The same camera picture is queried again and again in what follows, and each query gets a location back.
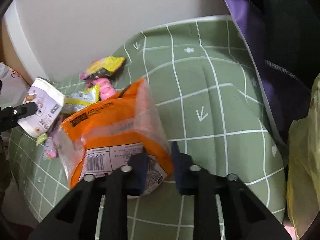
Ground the white plastic shopping bag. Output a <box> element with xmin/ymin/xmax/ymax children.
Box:
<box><xmin>0</xmin><ymin>63</ymin><xmax>30</xmax><ymax>108</ymax></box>

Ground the pink toy figure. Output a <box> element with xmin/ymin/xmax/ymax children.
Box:
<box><xmin>86</xmin><ymin>77</ymin><xmax>116</xmax><ymax>101</ymax></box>

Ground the orange air cushion bag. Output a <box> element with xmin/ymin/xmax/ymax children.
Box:
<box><xmin>57</xmin><ymin>79</ymin><xmax>174</xmax><ymax>194</ymax></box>

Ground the yellow noodle snack wrapper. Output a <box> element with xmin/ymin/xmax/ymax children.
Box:
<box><xmin>61</xmin><ymin>85</ymin><xmax>100</xmax><ymax>115</ymax></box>

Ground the green grid tablecloth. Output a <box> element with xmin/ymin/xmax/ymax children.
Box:
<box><xmin>9</xmin><ymin>16</ymin><xmax>286</xmax><ymax>239</ymax></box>

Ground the pink yellow snack wrapper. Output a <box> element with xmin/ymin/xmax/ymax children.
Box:
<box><xmin>79</xmin><ymin>56</ymin><xmax>126</xmax><ymax>80</ymax></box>

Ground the white paper cup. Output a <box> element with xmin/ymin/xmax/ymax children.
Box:
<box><xmin>18</xmin><ymin>77</ymin><xmax>66</xmax><ymax>138</ymax></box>

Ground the pink candy wrapper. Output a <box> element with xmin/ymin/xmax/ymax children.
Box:
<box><xmin>43</xmin><ymin>135</ymin><xmax>58</xmax><ymax>159</ymax></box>

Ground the yellow trash bag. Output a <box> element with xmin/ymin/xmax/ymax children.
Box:
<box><xmin>286</xmin><ymin>76</ymin><xmax>319</xmax><ymax>239</ymax></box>

